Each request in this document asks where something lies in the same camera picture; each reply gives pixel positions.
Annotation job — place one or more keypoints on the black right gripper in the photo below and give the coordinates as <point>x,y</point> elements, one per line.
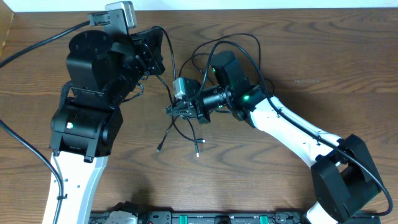
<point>189,109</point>

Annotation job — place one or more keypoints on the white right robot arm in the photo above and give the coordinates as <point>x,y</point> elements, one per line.
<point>344,175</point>

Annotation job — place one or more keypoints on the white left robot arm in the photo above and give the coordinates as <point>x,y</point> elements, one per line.
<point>104,69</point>

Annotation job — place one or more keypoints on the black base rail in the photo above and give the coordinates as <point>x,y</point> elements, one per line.
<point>128,212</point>

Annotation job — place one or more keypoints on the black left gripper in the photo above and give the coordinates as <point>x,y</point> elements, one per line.
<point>150,46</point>

